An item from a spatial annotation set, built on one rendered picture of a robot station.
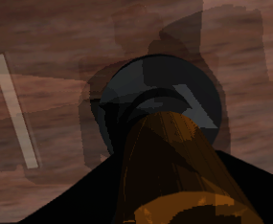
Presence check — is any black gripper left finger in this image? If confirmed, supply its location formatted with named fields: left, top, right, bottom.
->
left=0, top=152, right=124, bottom=224

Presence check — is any orange cylindrical knob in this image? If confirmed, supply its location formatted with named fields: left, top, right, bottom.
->
left=115, top=111, right=264, bottom=224

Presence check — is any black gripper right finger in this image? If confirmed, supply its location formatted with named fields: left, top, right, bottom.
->
left=215, top=150, right=273, bottom=224

